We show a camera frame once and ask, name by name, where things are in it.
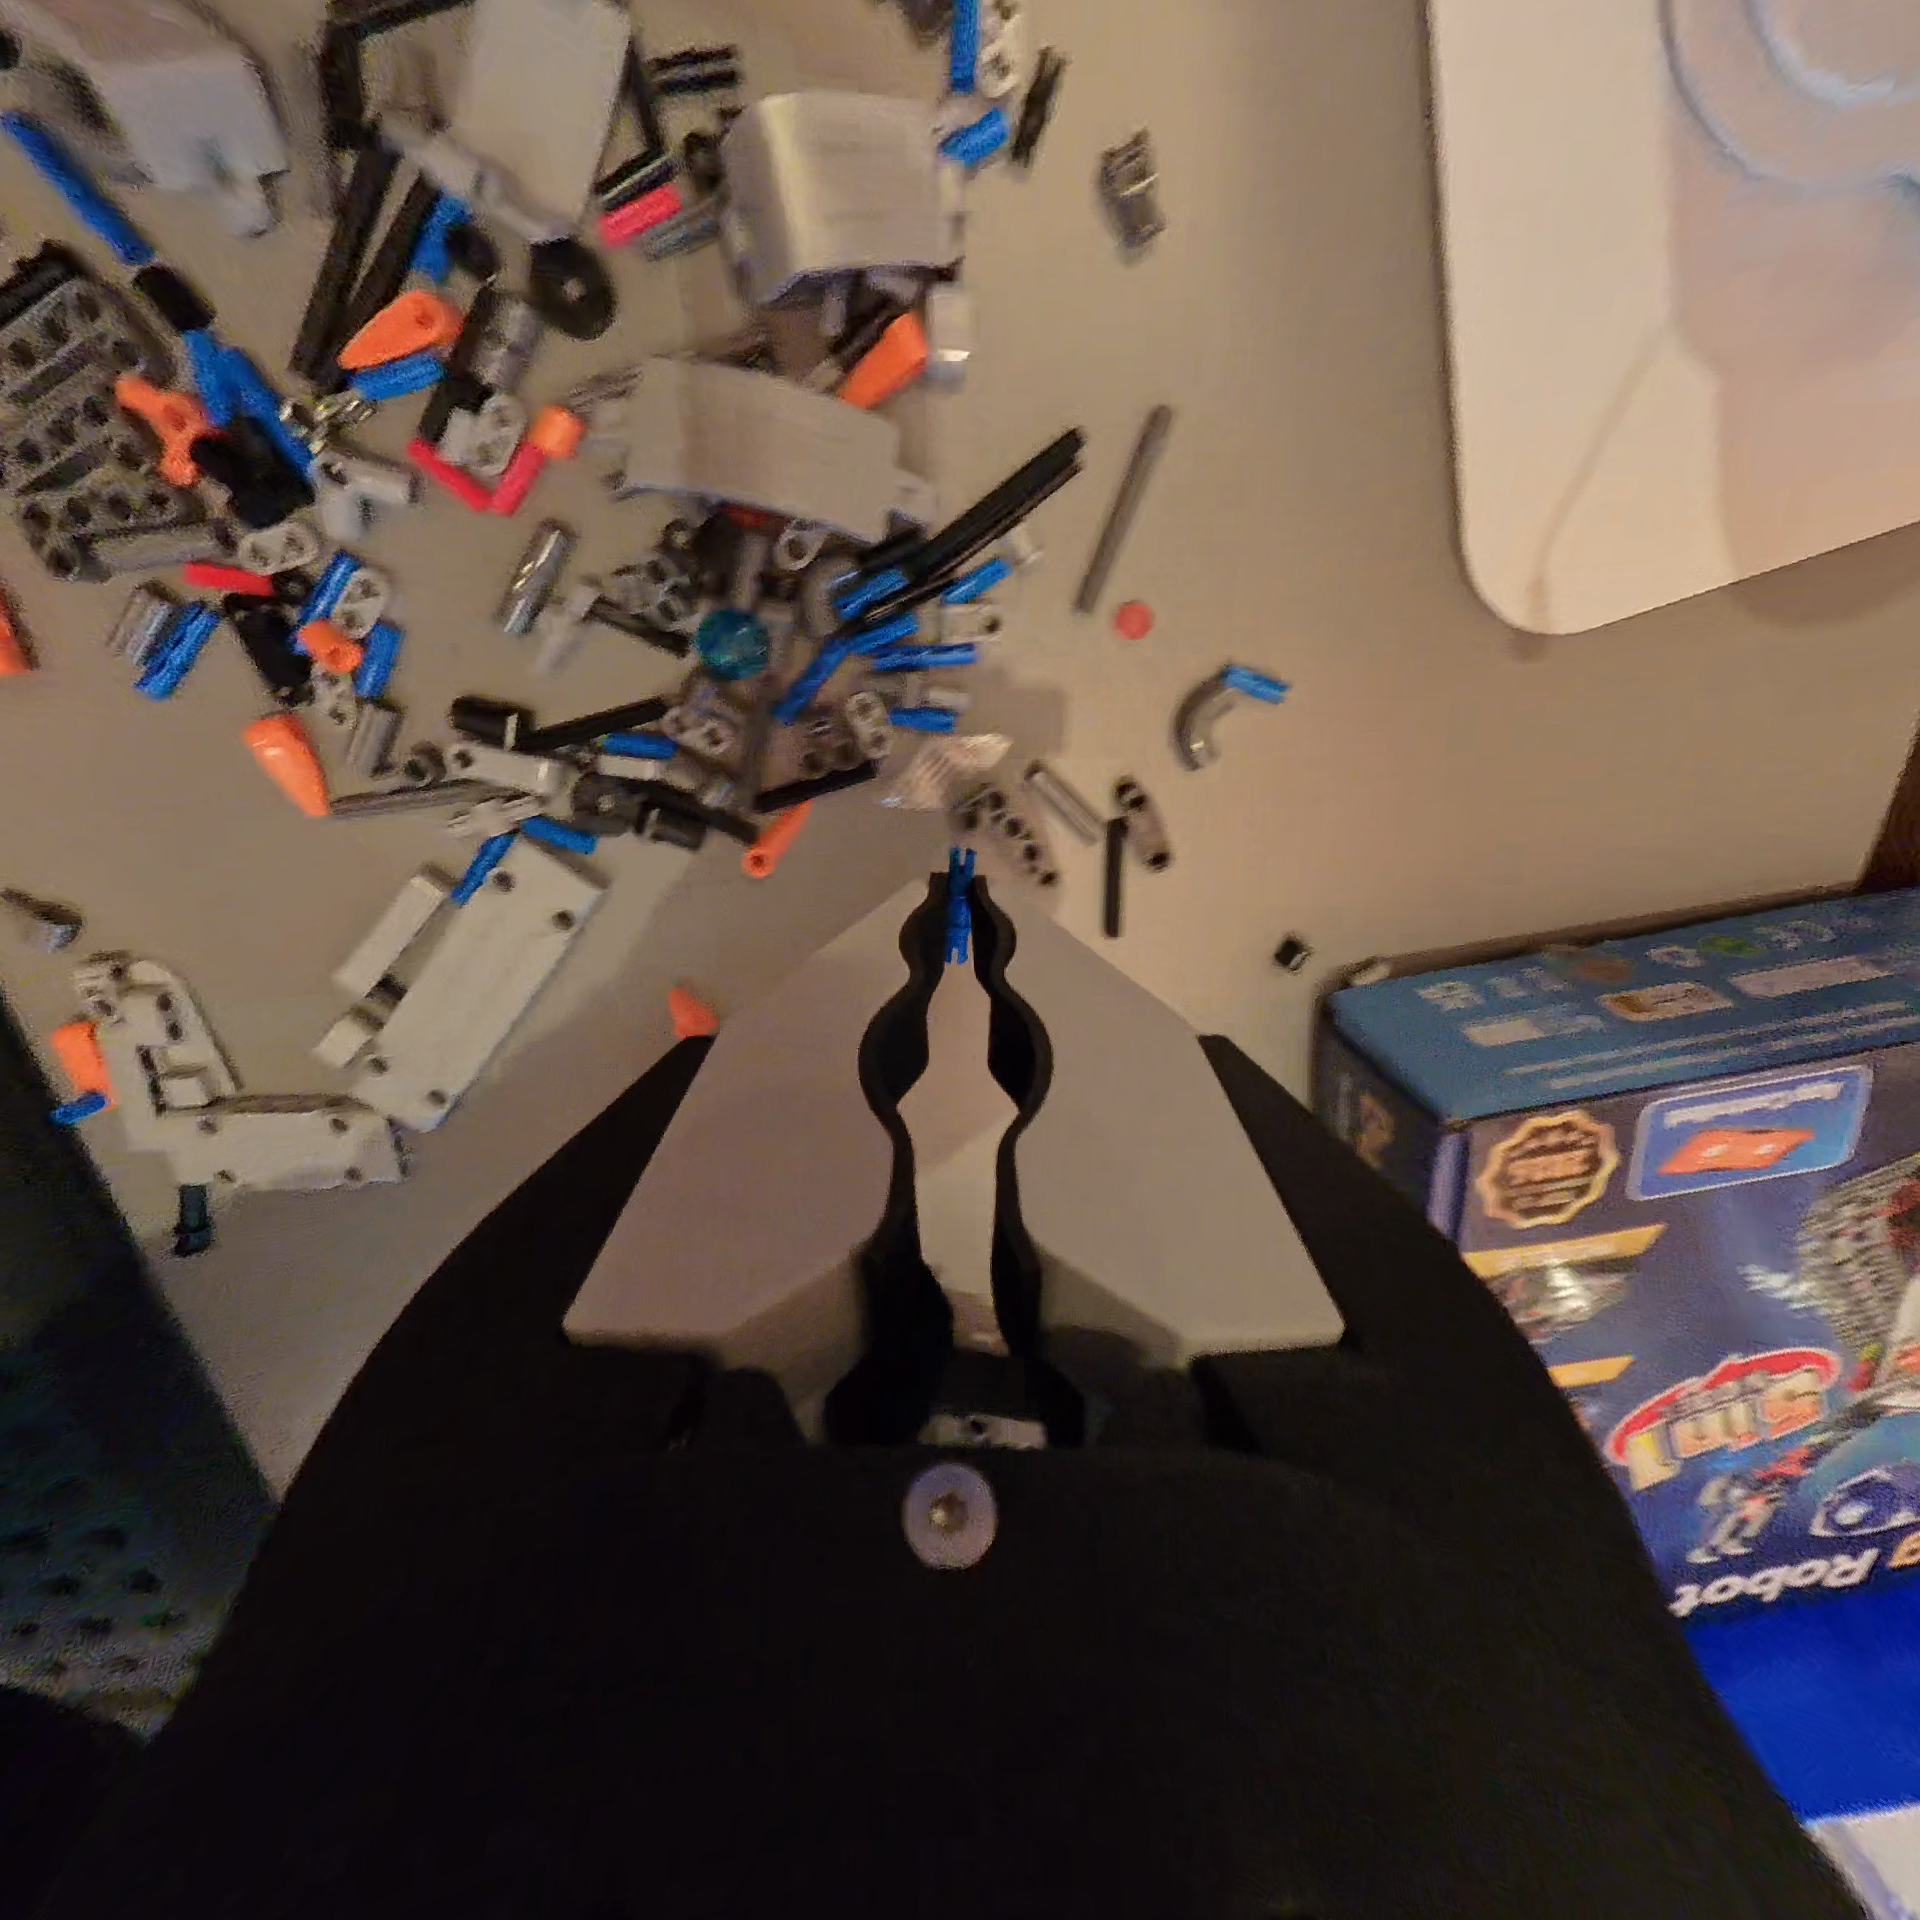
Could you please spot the blue robot kit box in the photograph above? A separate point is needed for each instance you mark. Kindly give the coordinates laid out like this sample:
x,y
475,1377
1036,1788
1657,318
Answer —
x,y
1650,1201

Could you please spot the black perforated panel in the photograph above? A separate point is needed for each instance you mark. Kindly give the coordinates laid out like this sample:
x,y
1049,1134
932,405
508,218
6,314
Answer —
x,y
89,1425

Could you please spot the blue pin piece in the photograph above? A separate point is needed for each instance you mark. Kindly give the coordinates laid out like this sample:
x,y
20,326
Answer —
x,y
959,901

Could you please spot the light grey angled panel assembly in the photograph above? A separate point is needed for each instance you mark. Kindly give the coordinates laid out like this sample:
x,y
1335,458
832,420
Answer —
x,y
271,1141

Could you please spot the white book stand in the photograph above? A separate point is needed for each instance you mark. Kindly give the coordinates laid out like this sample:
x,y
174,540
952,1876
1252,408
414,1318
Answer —
x,y
1650,376

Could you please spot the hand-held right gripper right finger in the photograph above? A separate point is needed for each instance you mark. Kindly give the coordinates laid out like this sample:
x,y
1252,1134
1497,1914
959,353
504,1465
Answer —
x,y
1170,1201

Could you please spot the pile of plastic building pieces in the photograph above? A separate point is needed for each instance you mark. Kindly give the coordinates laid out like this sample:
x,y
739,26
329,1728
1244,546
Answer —
x,y
750,435

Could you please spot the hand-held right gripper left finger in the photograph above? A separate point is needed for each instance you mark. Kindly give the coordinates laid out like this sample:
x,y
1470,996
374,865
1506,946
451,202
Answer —
x,y
750,1201

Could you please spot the black pin piece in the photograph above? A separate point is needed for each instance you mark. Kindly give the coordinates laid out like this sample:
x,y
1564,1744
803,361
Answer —
x,y
190,1219

